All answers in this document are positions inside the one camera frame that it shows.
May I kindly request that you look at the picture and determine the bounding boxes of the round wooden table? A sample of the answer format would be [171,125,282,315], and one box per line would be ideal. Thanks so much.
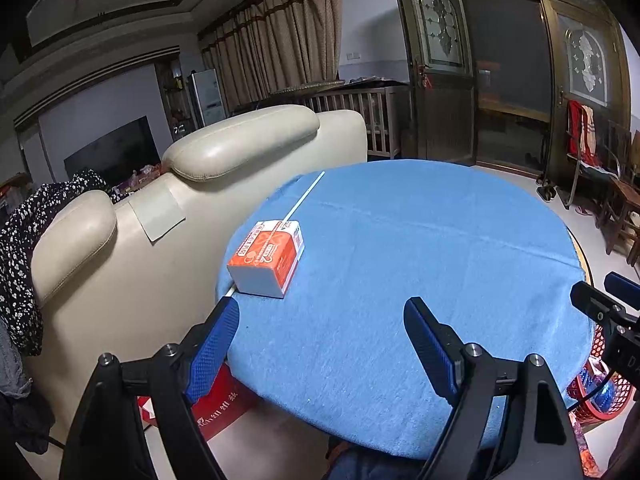
[565,227,596,286]

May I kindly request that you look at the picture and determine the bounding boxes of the red mesh plastic basket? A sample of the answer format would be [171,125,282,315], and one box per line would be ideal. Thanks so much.
[565,322,633,423]

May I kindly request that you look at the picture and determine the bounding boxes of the red beige clothes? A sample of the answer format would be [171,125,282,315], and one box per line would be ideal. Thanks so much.
[567,100,603,168]

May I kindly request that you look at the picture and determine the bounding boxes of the person's leg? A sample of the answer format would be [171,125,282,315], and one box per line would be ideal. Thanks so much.
[322,437,426,480]

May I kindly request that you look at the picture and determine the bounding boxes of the orange white box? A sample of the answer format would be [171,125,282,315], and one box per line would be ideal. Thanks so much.
[227,219,306,300]

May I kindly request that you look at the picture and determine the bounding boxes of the dark display shelf cabinet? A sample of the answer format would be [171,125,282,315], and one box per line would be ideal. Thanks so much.
[155,57,196,141]

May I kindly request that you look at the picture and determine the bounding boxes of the dark wooden chair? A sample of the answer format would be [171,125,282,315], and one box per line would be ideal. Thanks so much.
[597,120,640,256]

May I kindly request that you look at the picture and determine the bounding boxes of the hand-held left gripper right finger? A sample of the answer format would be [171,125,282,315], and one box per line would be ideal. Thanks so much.
[404,296,583,480]

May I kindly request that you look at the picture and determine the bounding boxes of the red paper bag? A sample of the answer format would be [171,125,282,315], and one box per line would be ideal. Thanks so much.
[137,362,261,443]

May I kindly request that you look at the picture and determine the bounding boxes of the person's dark jacket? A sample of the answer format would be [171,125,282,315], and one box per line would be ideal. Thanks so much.
[602,400,640,480]

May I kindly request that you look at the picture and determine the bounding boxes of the blue tablecloth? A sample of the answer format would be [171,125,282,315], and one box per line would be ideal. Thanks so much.
[216,159,596,461]

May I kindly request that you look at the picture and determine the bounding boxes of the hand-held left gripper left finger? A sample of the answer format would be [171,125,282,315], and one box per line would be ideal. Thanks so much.
[60,296,241,480]

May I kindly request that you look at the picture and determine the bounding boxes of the beige leather sofa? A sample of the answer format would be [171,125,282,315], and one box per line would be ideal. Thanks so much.
[22,104,368,461]

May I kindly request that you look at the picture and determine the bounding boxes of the beige curtain red stripe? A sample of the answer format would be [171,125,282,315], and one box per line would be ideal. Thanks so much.
[197,0,343,111]

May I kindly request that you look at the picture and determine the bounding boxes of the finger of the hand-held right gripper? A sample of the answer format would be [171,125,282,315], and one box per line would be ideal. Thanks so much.
[603,272,640,306]
[571,281,626,331]

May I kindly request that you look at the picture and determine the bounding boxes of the wooden baby crib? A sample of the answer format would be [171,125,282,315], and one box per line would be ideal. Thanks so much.
[270,79,411,158]

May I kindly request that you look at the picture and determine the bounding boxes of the blue plastic bag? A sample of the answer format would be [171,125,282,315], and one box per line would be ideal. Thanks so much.
[587,372,618,408]

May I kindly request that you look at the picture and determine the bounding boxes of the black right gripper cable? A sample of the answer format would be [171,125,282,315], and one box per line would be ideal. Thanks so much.
[570,369,618,406]

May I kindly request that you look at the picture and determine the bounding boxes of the black white floral cloth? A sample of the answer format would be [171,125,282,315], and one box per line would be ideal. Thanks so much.
[0,169,121,356]

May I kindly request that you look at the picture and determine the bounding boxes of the dark grey cloth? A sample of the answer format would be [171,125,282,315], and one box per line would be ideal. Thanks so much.
[0,320,56,456]

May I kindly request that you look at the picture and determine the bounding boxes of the black television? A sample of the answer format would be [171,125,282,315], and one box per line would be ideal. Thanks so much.
[64,116,162,186]

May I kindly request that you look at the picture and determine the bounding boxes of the white standing air conditioner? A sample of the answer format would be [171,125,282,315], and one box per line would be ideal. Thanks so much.
[187,68,228,131]

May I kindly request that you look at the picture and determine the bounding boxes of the brown stained glass door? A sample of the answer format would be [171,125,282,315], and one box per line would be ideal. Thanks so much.
[387,0,476,166]
[545,2,628,181]

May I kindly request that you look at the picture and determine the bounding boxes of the metal frame chair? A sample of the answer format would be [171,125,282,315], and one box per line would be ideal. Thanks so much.
[562,155,618,211]

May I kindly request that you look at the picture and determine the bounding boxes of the thin white stick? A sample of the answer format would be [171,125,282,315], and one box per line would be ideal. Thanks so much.
[225,171,326,297]

